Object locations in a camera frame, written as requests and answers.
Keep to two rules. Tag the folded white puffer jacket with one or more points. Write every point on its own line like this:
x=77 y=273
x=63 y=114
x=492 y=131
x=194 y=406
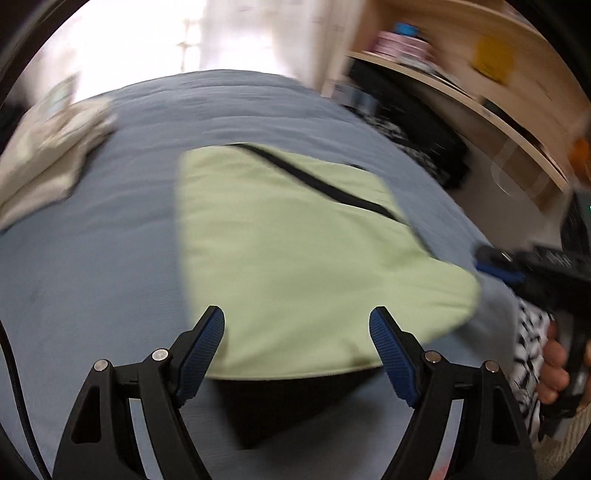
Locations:
x=44 y=159

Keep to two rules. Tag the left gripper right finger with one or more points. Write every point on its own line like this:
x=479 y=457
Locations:
x=492 y=441

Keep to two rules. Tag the green and black hooded jacket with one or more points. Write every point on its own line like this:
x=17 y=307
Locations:
x=297 y=252

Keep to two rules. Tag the white floral curtain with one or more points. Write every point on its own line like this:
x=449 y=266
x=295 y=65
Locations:
x=111 y=44

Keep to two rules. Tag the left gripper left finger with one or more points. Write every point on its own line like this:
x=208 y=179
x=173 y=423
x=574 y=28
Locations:
x=99 y=442

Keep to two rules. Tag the pink storage boxes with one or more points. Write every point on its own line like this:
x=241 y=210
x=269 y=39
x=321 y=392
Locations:
x=404 y=40

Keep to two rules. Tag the blue plush bed cover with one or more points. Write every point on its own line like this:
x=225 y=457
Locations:
x=96 y=276

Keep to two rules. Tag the black white patterned cloth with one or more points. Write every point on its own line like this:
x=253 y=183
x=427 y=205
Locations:
x=532 y=336

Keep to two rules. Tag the right hand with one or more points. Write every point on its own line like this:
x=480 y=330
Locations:
x=553 y=377

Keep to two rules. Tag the curved wooden shelf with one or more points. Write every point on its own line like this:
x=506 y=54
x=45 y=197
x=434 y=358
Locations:
x=528 y=126

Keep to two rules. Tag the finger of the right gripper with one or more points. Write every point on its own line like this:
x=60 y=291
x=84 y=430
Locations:
x=506 y=276

